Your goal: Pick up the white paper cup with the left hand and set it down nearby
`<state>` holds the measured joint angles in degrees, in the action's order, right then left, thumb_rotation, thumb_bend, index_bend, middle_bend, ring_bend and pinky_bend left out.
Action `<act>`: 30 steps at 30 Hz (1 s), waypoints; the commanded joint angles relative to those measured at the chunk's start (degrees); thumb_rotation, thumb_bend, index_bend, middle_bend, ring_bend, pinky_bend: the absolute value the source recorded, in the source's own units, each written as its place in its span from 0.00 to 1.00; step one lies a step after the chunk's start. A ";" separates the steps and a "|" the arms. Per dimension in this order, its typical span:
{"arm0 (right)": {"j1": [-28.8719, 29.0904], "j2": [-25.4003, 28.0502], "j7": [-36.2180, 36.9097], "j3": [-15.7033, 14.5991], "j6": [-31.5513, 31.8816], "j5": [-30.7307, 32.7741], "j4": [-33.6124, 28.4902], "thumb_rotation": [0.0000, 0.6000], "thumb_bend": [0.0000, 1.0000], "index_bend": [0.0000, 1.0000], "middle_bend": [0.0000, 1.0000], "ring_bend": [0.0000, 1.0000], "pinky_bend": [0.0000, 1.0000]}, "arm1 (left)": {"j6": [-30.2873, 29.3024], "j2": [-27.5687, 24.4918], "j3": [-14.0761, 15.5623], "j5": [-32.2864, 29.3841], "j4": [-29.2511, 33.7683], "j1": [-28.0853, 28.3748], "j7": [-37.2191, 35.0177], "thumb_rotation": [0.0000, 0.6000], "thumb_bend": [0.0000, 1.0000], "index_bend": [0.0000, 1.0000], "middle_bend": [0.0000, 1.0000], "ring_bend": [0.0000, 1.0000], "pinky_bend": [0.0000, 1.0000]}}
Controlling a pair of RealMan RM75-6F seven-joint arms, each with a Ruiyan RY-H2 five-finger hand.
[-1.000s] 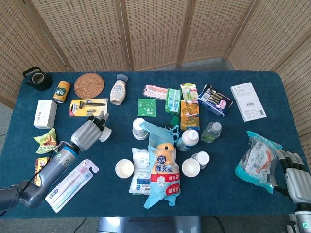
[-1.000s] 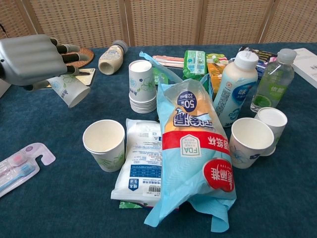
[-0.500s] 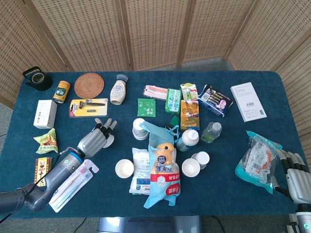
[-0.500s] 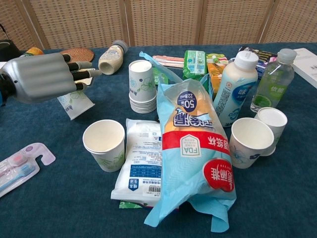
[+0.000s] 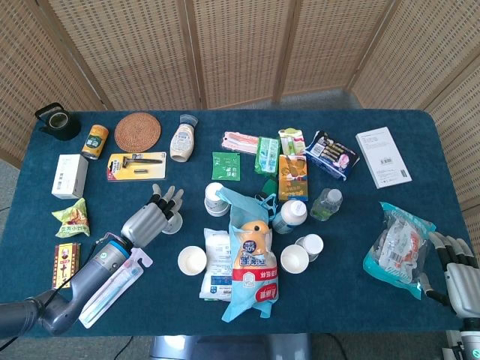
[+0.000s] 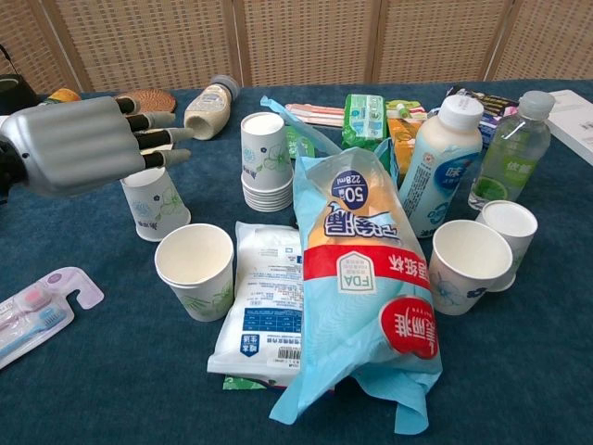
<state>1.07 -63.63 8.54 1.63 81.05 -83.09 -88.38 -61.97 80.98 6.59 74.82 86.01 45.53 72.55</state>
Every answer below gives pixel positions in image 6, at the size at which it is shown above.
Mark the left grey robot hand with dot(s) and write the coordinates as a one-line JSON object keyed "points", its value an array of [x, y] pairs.
{"points": [[74, 143]]}

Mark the paper cup with flower print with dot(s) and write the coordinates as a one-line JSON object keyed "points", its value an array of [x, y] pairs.
{"points": [[157, 208]]}

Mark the paper cup with green leaves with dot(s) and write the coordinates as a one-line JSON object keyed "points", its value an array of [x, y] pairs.
{"points": [[197, 283]]}

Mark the blue paper cup package bag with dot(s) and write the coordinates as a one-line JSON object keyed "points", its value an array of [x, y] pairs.
{"points": [[366, 287]]}

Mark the paper cup with blue flower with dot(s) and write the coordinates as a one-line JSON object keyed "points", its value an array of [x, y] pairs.
{"points": [[456, 283]]}

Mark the inverted white paper cup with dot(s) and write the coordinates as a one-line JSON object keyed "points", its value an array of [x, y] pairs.
{"points": [[514, 222]]}

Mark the yellow drink can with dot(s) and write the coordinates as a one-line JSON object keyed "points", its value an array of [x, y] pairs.
{"points": [[62, 95]]}

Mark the black round device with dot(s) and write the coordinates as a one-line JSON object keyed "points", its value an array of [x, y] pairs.
{"points": [[14, 95]]}

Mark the round woven coaster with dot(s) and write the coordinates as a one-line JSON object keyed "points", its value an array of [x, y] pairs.
{"points": [[155, 101]]}

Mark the beige sauce bottle grey cap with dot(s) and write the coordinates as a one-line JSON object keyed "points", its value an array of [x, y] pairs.
{"points": [[210, 111]]}

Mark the toothbrush blister pack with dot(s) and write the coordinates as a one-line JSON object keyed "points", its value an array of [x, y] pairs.
{"points": [[37, 310]]}

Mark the stack of inverted paper cups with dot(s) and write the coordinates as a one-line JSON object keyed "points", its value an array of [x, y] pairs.
{"points": [[265, 157]]}

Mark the green sachet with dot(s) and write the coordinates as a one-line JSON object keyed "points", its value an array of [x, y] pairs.
{"points": [[296, 144]]}

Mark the pink stick pack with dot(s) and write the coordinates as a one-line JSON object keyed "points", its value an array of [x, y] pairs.
{"points": [[315, 113]]}

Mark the wicker folding screen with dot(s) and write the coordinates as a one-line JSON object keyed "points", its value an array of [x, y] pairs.
{"points": [[301, 41]]}

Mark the white printed pouch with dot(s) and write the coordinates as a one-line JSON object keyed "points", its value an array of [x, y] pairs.
{"points": [[259, 310]]}

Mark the teal tablecloth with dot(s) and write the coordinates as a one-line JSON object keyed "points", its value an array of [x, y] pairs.
{"points": [[92, 408]]}

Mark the green white packet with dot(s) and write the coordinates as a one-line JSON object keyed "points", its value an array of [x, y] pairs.
{"points": [[241, 383]]}

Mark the green tissue pack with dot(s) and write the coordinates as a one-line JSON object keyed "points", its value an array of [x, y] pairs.
{"points": [[366, 118]]}

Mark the orange yellow box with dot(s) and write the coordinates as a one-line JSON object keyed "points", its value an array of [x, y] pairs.
{"points": [[402, 134]]}

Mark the green lip balm card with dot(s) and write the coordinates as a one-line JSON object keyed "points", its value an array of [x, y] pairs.
{"points": [[410, 109]]}

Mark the white milk bottle blue label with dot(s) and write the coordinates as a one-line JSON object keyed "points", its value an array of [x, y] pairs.
{"points": [[437, 167]]}

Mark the dark blue pad pack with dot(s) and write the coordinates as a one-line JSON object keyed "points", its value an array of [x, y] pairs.
{"points": [[493, 107]]}

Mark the clear bottle green label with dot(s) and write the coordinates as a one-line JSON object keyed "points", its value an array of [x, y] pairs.
{"points": [[509, 153]]}

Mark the flat white box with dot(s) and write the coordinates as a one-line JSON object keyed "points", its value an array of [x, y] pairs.
{"points": [[572, 120]]}

